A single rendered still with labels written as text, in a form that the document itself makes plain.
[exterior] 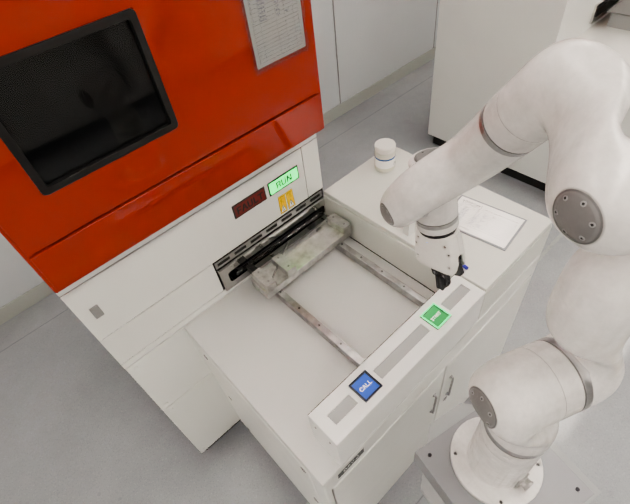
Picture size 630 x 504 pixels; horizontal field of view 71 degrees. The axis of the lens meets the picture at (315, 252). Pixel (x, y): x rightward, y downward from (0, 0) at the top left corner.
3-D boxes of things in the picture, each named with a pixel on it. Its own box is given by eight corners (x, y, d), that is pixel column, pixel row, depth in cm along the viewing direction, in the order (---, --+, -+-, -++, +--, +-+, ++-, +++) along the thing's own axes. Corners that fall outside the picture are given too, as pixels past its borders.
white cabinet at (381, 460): (243, 427, 196) (183, 328, 136) (387, 297, 234) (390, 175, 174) (346, 552, 161) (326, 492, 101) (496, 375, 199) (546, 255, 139)
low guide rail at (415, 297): (316, 235, 155) (315, 229, 153) (320, 232, 156) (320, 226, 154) (433, 316, 128) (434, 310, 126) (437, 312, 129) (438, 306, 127)
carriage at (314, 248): (253, 286, 139) (251, 280, 137) (335, 224, 154) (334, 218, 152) (268, 300, 135) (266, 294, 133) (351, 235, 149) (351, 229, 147)
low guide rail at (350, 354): (257, 279, 145) (255, 273, 142) (261, 276, 146) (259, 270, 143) (370, 378, 117) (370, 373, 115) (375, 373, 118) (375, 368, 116)
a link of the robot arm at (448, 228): (405, 218, 90) (406, 229, 92) (441, 231, 84) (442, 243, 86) (430, 197, 94) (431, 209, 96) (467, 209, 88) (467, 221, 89)
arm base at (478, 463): (561, 469, 94) (594, 435, 81) (503, 531, 87) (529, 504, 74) (488, 402, 105) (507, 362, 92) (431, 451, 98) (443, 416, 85)
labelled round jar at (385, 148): (370, 167, 154) (370, 144, 147) (383, 158, 157) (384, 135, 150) (385, 175, 151) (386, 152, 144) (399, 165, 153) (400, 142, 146)
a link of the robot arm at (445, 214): (429, 234, 85) (467, 213, 87) (423, 174, 77) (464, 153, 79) (403, 216, 91) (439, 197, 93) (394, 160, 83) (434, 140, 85)
